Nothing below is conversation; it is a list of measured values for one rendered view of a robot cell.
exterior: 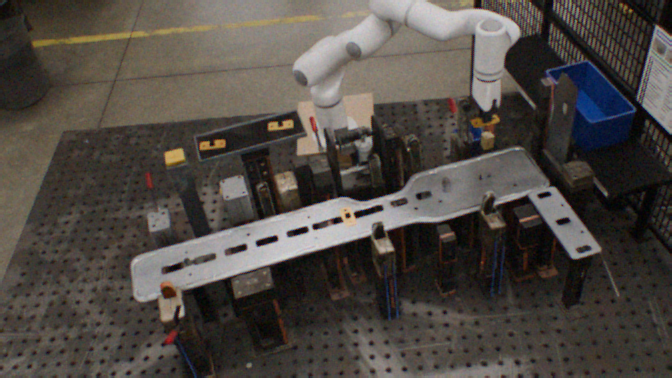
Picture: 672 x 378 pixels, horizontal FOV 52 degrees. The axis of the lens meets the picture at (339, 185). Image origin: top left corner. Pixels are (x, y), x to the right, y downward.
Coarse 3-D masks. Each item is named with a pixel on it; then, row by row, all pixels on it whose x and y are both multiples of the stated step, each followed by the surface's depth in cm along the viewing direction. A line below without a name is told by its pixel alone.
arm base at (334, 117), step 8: (344, 104) 274; (320, 112) 271; (328, 112) 270; (336, 112) 271; (344, 112) 276; (320, 120) 275; (328, 120) 273; (336, 120) 274; (344, 120) 277; (352, 120) 287; (320, 128) 280; (336, 128) 276; (320, 136) 284
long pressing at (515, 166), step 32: (480, 160) 237; (512, 160) 235; (416, 192) 229; (448, 192) 228; (480, 192) 227; (512, 192) 225; (256, 224) 226; (288, 224) 225; (160, 256) 221; (192, 256) 220; (224, 256) 218; (256, 256) 217; (288, 256) 216; (192, 288) 212
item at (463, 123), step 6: (456, 102) 228; (462, 102) 228; (468, 102) 227; (456, 108) 230; (462, 108) 228; (468, 108) 225; (462, 114) 230; (468, 114) 230; (462, 120) 232; (468, 120) 231; (462, 126) 233; (468, 126) 233; (462, 132) 233; (468, 132) 234; (462, 138) 235; (468, 138) 235; (462, 144) 236
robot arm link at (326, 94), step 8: (320, 40) 260; (328, 40) 257; (312, 48) 256; (336, 72) 263; (344, 72) 263; (328, 80) 265; (336, 80) 264; (312, 88) 268; (320, 88) 265; (328, 88) 264; (336, 88) 264; (312, 96) 268; (320, 96) 265; (328, 96) 264; (336, 96) 266; (320, 104) 267; (328, 104) 267; (336, 104) 268
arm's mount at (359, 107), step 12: (348, 96) 299; (360, 96) 298; (300, 108) 299; (312, 108) 298; (348, 108) 294; (360, 108) 293; (372, 108) 291; (360, 120) 288; (300, 144) 284; (312, 144) 283; (372, 144) 277; (312, 156) 281; (348, 156) 281
